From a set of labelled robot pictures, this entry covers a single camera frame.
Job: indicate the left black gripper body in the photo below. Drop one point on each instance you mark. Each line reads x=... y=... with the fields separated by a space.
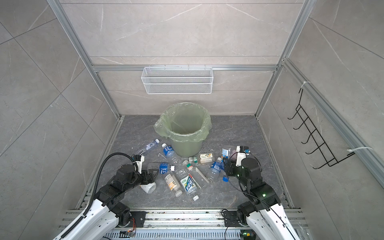
x=144 y=180

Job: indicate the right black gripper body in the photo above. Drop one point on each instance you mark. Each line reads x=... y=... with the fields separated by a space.
x=232 y=167

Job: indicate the white bottle orange label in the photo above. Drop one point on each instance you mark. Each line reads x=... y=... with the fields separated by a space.
x=173 y=185

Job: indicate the clear rectangular plastic tray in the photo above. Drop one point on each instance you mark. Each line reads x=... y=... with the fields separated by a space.
x=199 y=177

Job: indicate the green white label bottle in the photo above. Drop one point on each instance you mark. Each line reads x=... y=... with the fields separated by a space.
x=187 y=182

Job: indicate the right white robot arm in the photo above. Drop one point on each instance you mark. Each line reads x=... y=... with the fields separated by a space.
x=264 y=212

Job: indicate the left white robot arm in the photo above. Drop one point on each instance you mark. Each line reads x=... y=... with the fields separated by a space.
x=105 y=210

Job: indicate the green mesh trash bin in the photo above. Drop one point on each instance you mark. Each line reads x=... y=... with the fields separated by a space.
x=186 y=149

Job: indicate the green plastic bin liner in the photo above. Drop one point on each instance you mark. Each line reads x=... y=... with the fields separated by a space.
x=184 y=122

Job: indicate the small beige label package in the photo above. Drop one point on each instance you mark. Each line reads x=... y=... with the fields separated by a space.
x=205 y=158

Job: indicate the clear bottle blue cap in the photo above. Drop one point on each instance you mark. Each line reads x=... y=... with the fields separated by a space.
x=145 y=150

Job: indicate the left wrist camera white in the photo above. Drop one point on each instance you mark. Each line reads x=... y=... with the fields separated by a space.
x=138 y=162

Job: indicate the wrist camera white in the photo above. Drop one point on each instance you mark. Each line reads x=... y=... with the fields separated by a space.
x=138 y=162
x=242 y=153

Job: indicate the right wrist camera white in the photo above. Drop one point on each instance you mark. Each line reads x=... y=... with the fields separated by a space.
x=242 y=153

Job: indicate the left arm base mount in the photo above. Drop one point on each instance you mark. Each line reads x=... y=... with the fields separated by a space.
x=136 y=219

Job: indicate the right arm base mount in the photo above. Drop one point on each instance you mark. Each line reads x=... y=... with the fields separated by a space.
x=231 y=219

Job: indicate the white wire wall basket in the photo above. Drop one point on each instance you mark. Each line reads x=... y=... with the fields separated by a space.
x=178 y=80

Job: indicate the black wire hook rack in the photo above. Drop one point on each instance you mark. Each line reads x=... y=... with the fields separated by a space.
x=315 y=136

